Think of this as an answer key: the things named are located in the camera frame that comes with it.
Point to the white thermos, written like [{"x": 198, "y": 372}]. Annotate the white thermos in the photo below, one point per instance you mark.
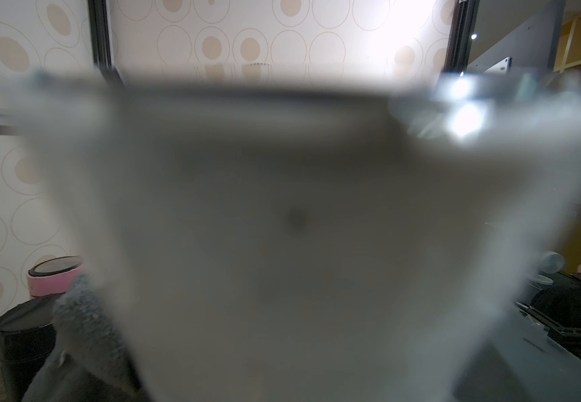
[{"x": 293, "y": 243}]

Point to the pink thermos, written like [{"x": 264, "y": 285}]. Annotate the pink thermos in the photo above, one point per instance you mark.
[{"x": 53, "y": 276}]

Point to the grey yellow cleaning cloth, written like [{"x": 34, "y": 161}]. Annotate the grey yellow cleaning cloth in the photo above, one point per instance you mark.
[{"x": 90, "y": 361}]

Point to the black thermos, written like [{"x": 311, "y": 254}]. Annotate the black thermos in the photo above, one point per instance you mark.
[{"x": 27, "y": 337}]

